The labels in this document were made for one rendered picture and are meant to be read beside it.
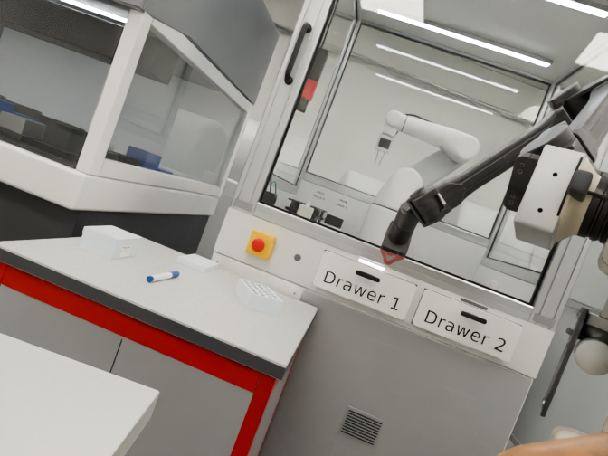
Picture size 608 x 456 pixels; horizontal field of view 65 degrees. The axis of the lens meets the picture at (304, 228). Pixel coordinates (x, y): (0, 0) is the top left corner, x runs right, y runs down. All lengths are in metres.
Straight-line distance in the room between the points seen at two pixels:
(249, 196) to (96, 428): 1.04
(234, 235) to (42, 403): 1.01
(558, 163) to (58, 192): 1.19
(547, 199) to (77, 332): 0.84
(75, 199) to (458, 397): 1.21
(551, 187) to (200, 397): 0.69
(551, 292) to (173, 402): 1.07
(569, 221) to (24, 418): 0.65
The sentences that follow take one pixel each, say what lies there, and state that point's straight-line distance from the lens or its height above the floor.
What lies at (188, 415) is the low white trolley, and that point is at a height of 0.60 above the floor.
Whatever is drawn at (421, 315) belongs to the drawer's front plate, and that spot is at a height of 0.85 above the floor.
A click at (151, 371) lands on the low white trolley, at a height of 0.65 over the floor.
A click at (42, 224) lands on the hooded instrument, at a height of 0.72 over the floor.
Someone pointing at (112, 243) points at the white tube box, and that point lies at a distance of 1.19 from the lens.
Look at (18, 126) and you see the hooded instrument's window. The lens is 1.55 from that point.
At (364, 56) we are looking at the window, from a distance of 1.54.
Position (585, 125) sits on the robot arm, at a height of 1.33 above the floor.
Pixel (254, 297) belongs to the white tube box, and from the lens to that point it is 1.15.
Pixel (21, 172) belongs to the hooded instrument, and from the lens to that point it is 1.52.
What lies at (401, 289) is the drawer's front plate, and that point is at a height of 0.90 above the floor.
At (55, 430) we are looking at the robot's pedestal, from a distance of 0.55.
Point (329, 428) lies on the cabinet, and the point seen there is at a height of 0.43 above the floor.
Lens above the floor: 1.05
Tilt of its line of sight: 3 degrees down
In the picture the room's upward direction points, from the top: 21 degrees clockwise
